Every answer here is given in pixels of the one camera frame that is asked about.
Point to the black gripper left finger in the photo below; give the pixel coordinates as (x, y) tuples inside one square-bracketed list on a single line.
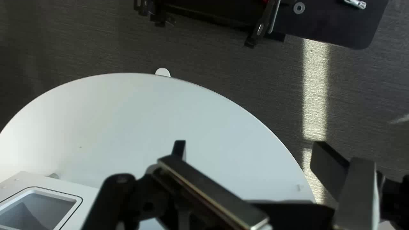
[(198, 196)]

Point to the white toy kitchen set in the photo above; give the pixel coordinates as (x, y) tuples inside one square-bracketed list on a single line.
[(36, 202)]

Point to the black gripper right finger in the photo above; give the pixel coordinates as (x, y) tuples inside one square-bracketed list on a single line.
[(353, 182)]

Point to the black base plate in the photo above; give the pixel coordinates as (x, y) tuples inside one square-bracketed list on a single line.
[(350, 23)]

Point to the round white table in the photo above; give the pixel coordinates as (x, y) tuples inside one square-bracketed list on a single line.
[(89, 129)]

